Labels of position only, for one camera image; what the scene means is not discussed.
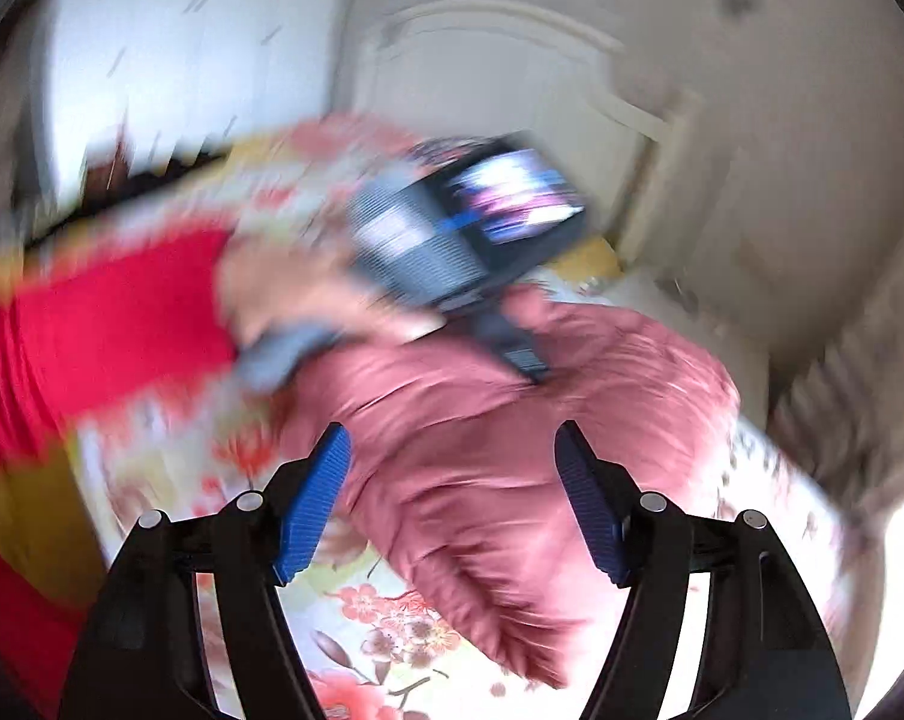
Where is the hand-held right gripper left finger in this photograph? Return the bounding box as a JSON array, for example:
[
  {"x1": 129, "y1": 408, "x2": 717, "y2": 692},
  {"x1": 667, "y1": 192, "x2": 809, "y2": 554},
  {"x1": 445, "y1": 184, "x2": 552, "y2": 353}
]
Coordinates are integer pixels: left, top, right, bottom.
[{"x1": 58, "y1": 422, "x2": 353, "y2": 720}]

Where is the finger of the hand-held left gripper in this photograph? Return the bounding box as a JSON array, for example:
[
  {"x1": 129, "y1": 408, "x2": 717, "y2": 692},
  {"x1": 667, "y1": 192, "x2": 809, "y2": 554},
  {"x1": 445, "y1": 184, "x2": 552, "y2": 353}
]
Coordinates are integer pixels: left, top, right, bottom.
[{"x1": 470, "y1": 307, "x2": 552, "y2": 385}]

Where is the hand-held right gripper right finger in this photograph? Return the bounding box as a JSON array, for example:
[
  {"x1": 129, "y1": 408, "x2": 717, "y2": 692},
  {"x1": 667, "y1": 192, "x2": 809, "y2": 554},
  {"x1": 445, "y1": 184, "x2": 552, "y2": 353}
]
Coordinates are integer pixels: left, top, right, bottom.
[{"x1": 555, "y1": 420, "x2": 852, "y2": 720}]

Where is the pink quilted jacket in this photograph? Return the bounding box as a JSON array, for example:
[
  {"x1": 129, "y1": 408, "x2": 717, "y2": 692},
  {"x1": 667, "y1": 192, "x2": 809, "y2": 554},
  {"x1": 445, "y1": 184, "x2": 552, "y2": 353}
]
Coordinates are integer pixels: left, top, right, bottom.
[{"x1": 283, "y1": 286, "x2": 741, "y2": 691}]

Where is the person's left forearm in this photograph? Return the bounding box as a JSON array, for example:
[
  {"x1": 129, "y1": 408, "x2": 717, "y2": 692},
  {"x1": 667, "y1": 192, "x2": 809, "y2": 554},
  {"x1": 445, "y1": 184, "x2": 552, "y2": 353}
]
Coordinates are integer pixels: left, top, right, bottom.
[{"x1": 0, "y1": 229, "x2": 241, "y2": 466}]

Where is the person's left hand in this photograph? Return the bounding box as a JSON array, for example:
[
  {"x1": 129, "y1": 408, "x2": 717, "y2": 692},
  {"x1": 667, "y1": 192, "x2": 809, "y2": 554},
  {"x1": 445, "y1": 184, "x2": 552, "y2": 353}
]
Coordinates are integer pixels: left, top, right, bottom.
[{"x1": 219, "y1": 236, "x2": 447, "y2": 352}]

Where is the yellow pillow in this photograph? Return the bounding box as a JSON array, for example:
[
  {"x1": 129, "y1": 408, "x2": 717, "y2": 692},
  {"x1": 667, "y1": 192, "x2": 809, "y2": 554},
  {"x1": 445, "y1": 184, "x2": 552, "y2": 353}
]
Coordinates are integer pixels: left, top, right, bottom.
[{"x1": 548, "y1": 238, "x2": 627, "y2": 287}]

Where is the floral bed sheet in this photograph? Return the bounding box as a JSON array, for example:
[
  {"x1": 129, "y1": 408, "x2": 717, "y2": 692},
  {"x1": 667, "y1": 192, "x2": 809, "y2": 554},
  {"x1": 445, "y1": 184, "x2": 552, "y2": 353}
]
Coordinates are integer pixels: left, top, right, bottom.
[{"x1": 69, "y1": 116, "x2": 850, "y2": 720}]

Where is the white wooden headboard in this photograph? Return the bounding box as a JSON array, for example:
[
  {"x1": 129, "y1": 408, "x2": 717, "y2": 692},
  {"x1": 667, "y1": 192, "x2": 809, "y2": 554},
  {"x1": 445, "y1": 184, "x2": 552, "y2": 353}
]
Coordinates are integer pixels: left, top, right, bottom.
[{"x1": 332, "y1": 0, "x2": 732, "y2": 272}]

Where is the striped patterned curtain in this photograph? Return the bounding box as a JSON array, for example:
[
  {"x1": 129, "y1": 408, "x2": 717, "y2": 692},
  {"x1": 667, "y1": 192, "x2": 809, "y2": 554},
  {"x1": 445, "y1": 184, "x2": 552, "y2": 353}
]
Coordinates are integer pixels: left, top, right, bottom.
[{"x1": 765, "y1": 298, "x2": 904, "y2": 500}]

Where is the yellow cloth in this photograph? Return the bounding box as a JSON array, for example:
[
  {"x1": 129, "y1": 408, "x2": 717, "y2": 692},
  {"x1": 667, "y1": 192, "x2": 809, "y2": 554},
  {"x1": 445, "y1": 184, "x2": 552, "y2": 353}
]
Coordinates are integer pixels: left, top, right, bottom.
[{"x1": 0, "y1": 240, "x2": 113, "y2": 616}]

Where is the white wardrobe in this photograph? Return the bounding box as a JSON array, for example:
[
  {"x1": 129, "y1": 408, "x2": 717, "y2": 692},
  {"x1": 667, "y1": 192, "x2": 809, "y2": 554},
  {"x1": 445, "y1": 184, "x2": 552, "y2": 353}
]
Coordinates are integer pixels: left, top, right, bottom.
[{"x1": 17, "y1": 0, "x2": 364, "y2": 190}]

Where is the red cloth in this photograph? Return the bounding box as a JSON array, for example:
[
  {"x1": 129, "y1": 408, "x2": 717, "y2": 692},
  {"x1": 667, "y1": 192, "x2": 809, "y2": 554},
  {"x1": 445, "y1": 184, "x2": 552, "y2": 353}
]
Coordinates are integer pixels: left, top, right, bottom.
[{"x1": 0, "y1": 527, "x2": 87, "y2": 695}]

